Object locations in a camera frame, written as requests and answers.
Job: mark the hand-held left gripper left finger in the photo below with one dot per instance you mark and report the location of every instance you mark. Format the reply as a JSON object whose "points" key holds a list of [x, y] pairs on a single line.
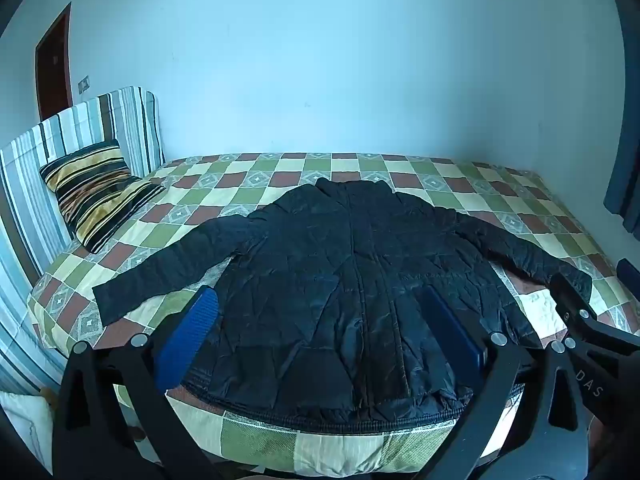
{"points": [[200, 317]]}

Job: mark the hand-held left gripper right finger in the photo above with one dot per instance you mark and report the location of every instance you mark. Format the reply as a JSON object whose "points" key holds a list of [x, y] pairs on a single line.
{"points": [[457, 332]]}

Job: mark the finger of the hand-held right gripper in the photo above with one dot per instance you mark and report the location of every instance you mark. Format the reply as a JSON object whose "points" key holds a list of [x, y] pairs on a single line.
{"points": [[631, 269], [575, 300]]}

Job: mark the black puffer jacket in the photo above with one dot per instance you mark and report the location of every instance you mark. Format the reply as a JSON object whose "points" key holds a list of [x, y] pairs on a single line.
{"points": [[345, 280]]}

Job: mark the dark blue curtain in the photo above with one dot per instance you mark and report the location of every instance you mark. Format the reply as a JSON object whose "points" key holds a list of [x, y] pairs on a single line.
{"points": [[625, 160]]}

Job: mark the bed with checkered sheet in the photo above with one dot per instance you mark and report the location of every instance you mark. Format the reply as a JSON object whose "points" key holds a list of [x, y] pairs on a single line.
{"points": [[210, 180]]}

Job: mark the yellow black striped pillow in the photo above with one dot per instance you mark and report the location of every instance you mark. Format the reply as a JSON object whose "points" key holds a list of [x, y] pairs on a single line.
{"points": [[100, 195]]}

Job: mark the white cushion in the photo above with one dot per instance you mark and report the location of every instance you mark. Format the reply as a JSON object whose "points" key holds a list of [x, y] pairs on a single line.
{"points": [[25, 425]]}

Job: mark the striped upright mattress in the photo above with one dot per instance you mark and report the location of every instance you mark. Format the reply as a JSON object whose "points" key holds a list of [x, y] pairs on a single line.
{"points": [[30, 200]]}

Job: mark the brown wooden door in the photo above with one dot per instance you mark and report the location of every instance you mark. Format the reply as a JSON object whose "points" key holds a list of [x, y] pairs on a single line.
{"points": [[54, 70]]}

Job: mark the wall switch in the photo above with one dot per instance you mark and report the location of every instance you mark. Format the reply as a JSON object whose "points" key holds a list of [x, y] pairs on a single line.
{"points": [[83, 84]]}

